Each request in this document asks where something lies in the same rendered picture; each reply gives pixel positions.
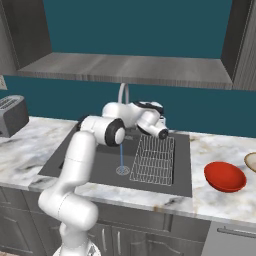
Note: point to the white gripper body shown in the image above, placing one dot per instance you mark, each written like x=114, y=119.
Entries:
x=162, y=119

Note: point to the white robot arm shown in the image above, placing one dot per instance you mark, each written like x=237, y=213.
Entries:
x=78, y=156

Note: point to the dark grey sink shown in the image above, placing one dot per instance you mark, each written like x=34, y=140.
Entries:
x=110, y=160

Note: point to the red bowl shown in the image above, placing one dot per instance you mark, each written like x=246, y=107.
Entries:
x=225, y=176

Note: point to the beige bowl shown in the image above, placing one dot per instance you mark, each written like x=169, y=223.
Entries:
x=251, y=162

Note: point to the silver curved tap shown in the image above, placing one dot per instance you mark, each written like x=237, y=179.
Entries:
x=122, y=91

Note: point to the grey wooden shelf board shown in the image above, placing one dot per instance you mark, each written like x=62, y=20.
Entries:
x=126, y=70

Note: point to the grey cupboard door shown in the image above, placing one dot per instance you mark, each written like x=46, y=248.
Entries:
x=156, y=245
x=45, y=233
x=15, y=230

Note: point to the grey dishwasher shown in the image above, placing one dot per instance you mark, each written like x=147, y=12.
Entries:
x=230, y=241

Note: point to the grey toaster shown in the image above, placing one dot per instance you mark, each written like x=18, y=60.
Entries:
x=11, y=115

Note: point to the grey wooden wall cupboard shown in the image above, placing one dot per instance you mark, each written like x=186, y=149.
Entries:
x=20, y=33
x=241, y=43

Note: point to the beige wall socket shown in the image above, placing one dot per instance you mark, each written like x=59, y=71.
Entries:
x=2, y=82

